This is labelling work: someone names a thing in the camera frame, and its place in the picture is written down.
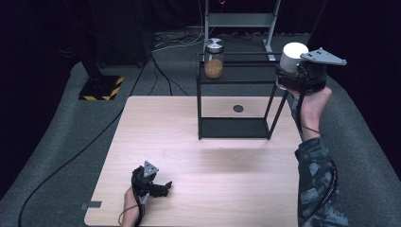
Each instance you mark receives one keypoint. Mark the black metal shelf rack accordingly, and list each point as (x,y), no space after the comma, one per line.
(235,127)

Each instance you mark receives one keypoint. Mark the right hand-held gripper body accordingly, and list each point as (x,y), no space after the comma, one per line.
(315,75)

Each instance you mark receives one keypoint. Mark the person's left hand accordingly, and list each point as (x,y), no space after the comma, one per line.
(130,198)

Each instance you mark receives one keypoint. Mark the person's right hand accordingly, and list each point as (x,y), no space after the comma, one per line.
(312,110)

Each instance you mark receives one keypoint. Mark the white paper cup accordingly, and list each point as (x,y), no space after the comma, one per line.
(293,55)

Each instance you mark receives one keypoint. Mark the glass jar with silver lid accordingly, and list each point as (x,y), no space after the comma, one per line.
(214,61)

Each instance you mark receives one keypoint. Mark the grey metal stand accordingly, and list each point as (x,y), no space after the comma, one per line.
(239,19)

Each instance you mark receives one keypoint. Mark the grey tape strip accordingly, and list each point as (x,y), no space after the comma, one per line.
(91,205)

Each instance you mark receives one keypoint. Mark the round table grommet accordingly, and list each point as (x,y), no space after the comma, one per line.
(238,108)

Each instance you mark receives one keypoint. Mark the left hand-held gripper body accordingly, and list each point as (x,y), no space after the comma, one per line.
(148,176)

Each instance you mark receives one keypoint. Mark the dark equipment cart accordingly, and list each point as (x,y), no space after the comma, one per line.
(123,38)

